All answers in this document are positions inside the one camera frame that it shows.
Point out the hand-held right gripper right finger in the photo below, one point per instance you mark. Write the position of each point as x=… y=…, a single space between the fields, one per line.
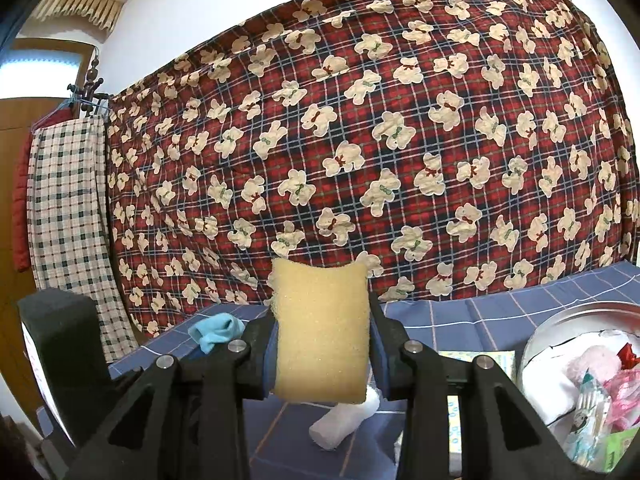
x=377 y=360

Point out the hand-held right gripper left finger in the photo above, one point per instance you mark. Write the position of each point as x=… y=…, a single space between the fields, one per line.
x=272 y=355

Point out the yellow sponge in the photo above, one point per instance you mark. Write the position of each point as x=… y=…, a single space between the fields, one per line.
x=320 y=330

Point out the round metal tin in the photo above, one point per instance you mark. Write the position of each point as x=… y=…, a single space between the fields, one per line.
x=560 y=322

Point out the fluffy mauve plush band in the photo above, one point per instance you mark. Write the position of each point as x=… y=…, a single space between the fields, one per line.
x=595 y=362

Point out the green label packet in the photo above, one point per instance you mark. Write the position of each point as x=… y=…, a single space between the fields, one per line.
x=620 y=452

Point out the teal sock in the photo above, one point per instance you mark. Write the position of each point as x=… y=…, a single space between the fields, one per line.
x=215 y=330

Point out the white cotton roll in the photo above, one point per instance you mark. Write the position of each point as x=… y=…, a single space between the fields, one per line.
x=340 y=422

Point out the blue plaid sheet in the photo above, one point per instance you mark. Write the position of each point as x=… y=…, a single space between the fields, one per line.
x=450 y=315

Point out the yellow patterned tissue pack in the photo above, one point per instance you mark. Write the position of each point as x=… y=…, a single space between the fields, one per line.
x=495 y=360

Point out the green checked hanging cloth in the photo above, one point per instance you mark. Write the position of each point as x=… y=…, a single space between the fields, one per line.
x=65 y=220

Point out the red padded garment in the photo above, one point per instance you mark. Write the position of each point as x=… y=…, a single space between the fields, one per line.
x=21 y=210

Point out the white cloth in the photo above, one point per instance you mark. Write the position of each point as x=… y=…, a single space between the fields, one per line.
x=545 y=390

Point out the red plaid bear blanket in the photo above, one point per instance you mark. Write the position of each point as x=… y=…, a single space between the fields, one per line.
x=380 y=150

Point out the bag of cotton swabs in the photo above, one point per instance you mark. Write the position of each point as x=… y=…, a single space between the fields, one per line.
x=587 y=425

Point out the wooden door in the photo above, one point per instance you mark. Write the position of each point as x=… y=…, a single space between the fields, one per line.
x=15 y=120

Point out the pink and white rolled towel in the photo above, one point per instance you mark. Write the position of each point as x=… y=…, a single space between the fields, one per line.
x=625 y=395

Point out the small red item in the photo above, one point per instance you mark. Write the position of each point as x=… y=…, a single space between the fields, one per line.
x=629 y=355

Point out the wooden coat rack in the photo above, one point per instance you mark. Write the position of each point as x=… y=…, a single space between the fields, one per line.
x=92 y=80

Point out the fringed beige valance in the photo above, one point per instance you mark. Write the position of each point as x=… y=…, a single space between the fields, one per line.
x=82 y=7

